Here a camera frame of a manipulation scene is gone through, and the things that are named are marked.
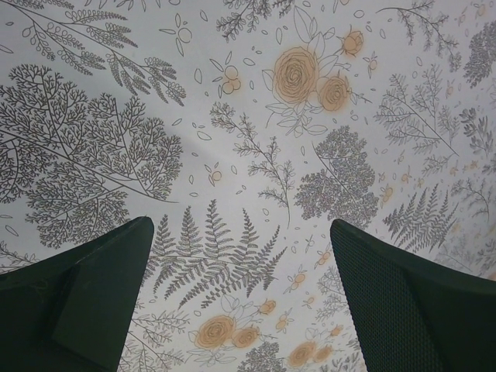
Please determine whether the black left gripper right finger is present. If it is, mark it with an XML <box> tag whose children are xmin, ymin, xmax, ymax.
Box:
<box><xmin>330</xmin><ymin>219</ymin><xmax>495</xmax><ymax>371</ymax></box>

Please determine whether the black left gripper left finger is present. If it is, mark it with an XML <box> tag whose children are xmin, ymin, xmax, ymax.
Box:
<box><xmin>1</xmin><ymin>217</ymin><xmax>154</xmax><ymax>371</ymax></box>

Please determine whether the floral patterned table mat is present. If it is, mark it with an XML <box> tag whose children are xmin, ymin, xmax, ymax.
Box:
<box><xmin>1</xmin><ymin>1</ymin><xmax>495</xmax><ymax>371</ymax></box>

